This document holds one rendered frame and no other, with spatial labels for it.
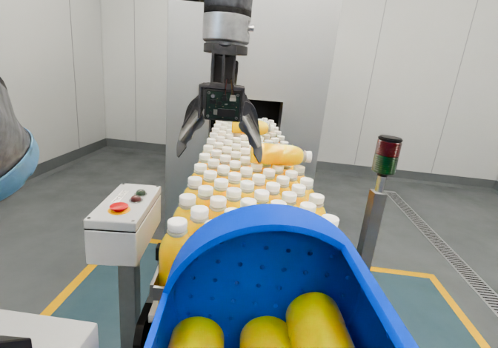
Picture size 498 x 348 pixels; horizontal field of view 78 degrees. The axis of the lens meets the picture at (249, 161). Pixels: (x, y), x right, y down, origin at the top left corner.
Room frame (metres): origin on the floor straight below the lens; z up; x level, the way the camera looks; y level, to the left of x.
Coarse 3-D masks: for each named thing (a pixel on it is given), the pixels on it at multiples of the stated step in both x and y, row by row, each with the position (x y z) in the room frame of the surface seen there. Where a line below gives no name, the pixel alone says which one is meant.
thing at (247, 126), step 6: (246, 120) 0.54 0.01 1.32; (240, 126) 0.54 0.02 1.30; (246, 126) 0.52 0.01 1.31; (252, 126) 0.54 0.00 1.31; (246, 132) 0.55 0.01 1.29; (252, 132) 0.52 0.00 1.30; (252, 138) 0.54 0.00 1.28; (258, 138) 0.54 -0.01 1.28; (252, 144) 0.55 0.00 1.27; (258, 144) 0.51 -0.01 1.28; (258, 150) 0.55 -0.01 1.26; (258, 156) 0.55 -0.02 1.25
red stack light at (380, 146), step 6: (378, 138) 0.85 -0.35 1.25; (378, 144) 0.83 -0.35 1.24; (384, 144) 0.82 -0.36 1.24; (390, 144) 0.81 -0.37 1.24; (396, 144) 0.81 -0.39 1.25; (378, 150) 0.83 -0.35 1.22; (384, 150) 0.82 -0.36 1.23; (390, 150) 0.81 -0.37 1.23; (396, 150) 0.81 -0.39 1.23; (390, 156) 0.81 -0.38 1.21; (396, 156) 0.81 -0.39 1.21
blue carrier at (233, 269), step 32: (224, 224) 0.34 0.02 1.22; (256, 224) 0.32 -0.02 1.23; (288, 224) 0.32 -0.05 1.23; (320, 224) 0.35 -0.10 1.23; (192, 256) 0.31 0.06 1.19; (224, 256) 0.37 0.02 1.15; (256, 256) 0.37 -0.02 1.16; (288, 256) 0.37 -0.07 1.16; (320, 256) 0.38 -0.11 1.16; (352, 256) 0.30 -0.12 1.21; (192, 288) 0.37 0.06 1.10; (224, 288) 0.37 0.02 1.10; (256, 288) 0.37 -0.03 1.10; (288, 288) 0.37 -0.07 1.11; (320, 288) 0.38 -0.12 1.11; (352, 288) 0.38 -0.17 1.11; (160, 320) 0.27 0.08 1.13; (224, 320) 0.37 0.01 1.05; (352, 320) 0.38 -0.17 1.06; (384, 320) 0.21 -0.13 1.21
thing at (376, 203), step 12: (372, 192) 0.84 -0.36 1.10; (384, 192) 0.84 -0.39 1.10; (372, 204) 0.82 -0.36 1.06; (384, 204) 0.82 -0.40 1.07; (372, 216) 0.82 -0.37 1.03; (372, 228) 0.82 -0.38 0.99; (360, 240) 0.84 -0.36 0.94; (372, 240) 0.82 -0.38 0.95; (360, 252) 0.83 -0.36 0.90; (372, 252) 0.82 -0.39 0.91
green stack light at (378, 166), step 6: (378, 156) 0.82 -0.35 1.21; (384, 156) 0.81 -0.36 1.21; (378, 162) 0.82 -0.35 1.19; (384, 162) 0.81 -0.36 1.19; (390, 162) 0.81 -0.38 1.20; (396, 162) 0.82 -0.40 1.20; (372, 168) 0.84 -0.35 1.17; (378, 168) 0.82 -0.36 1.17; (384, 168) 0.81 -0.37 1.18; (390, 168) 0.81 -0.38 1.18; (384, 174) 0.81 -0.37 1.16; (390, 174) 0.81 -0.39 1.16
